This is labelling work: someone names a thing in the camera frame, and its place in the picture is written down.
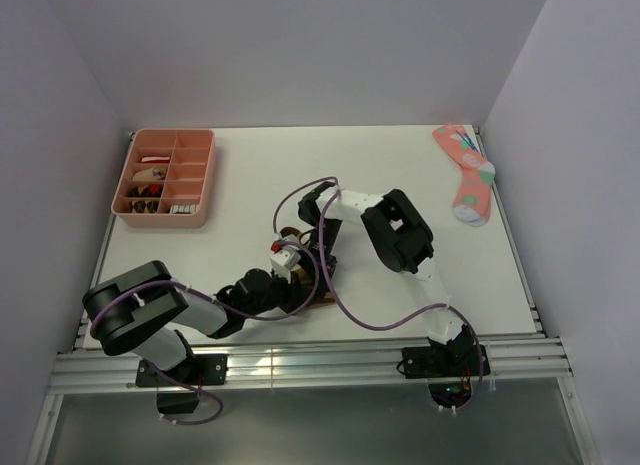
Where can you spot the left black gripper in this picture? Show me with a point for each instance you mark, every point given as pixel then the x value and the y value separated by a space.
pixel 294 291

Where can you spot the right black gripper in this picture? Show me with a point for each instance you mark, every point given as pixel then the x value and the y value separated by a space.
pixel 331 262

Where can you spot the brown striped sock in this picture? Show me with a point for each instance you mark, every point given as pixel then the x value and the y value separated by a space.
pixel 310 280

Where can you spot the white black striped sock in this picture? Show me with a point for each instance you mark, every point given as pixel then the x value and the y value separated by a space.
pixel 184 209

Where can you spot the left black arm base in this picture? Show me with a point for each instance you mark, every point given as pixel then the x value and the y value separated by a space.
pixel 181 390

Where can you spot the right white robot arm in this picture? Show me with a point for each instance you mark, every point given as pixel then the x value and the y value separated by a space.
pixel 403 242

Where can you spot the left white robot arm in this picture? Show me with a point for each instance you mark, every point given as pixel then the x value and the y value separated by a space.
pixel 131 312

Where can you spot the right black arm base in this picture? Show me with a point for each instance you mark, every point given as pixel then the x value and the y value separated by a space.
pixel 455 365

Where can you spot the pink divided organizer tray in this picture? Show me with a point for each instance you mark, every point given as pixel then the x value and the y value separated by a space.
pixel 167 178

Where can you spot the dark argyle rolled sock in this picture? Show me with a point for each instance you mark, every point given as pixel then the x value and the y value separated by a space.
pixel 147 191

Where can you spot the brown argyle rolled sock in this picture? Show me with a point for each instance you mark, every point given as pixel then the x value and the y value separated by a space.
pixel 144 206

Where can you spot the pink patterned sock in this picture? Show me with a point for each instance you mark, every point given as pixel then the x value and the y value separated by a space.
pixel 472 204

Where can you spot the beige rolled sock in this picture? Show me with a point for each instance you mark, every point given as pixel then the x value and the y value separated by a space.
pixel 150 174

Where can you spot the red white rolled sock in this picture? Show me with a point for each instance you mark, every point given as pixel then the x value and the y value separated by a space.
pixel 155 160

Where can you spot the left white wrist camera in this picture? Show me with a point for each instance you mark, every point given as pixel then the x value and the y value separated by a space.
pixel 283 260

